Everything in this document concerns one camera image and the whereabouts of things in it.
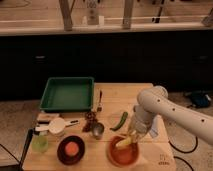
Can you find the black bowl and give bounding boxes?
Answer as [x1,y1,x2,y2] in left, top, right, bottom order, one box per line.
[57,136,85,165]

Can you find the fork with dark handle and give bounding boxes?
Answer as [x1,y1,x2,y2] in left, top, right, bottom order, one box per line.
[97,90,102,112]

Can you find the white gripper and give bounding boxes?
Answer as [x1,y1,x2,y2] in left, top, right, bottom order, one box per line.
[127,105,155,143]

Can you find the green cup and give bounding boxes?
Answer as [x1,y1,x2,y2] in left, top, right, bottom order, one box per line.
[31,135,48,153]

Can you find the small metal cup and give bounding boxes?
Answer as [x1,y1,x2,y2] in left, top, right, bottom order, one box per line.
[92,123,105,140]

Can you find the white measuring scoop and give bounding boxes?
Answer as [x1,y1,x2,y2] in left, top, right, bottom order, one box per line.
[35,118,71,135]

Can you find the black power cable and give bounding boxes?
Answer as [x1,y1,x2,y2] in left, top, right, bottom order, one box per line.
[167,134,200,171]

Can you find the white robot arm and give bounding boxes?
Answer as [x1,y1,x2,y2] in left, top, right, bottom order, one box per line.
[127,86,213,146]

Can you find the green plastic tray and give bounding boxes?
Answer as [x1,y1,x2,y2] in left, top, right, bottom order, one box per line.
[40,77,94,112]

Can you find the brown grape bunch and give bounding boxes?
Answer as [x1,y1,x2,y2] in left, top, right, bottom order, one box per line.
[82,111,98,132]

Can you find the blue cloth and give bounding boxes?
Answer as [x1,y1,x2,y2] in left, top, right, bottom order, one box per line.
[149,116,158,138]

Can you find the green chili pepper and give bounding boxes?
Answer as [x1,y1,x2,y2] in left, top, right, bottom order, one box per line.
[110,112,128,131]

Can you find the yellow banana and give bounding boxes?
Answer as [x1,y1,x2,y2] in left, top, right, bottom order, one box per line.
[116,136,133,148]

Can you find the red bowl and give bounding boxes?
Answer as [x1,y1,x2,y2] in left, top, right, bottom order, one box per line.
[106,136,139,167]

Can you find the orange fruit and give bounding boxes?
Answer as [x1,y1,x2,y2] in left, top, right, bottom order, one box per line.
[65,142,79,156]

